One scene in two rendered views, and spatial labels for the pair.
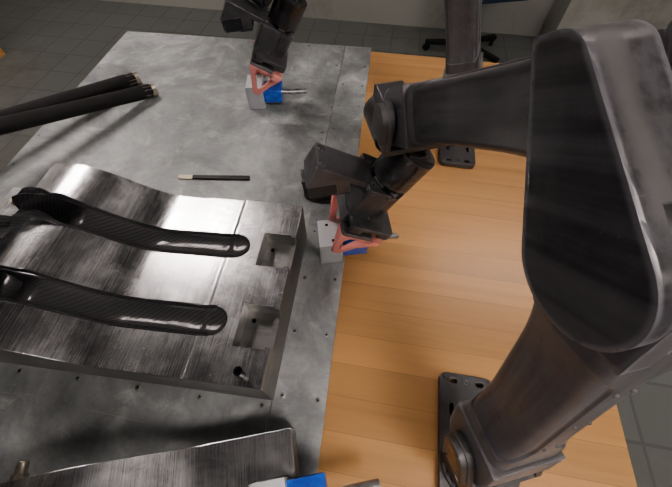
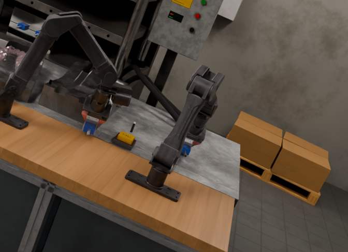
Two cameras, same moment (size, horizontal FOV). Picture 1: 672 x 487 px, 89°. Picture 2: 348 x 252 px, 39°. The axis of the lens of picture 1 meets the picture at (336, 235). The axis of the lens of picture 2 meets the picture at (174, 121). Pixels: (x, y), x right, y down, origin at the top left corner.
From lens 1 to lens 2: 1.86 m
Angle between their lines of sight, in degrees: 73
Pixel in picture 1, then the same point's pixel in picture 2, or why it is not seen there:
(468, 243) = (78, 154)
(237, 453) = (29, 84)
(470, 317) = (44, 138)
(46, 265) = (91, 74)
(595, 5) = not seen: outside the picture
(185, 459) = (32, 80)
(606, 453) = not seen: outside the picture
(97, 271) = (89, 81)
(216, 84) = (196, 147)
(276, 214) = not seen: hidden behind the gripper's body
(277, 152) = (145, 142)
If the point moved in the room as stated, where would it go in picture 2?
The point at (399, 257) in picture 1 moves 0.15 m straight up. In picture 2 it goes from (78, 139) to (91, 104)
